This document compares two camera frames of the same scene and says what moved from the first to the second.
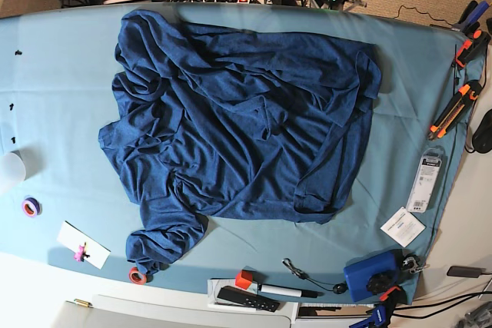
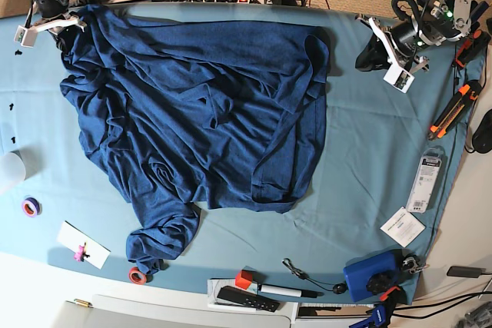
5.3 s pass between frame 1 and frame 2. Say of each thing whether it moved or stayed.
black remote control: stayed
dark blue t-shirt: moved
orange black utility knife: stayed
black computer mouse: stayed
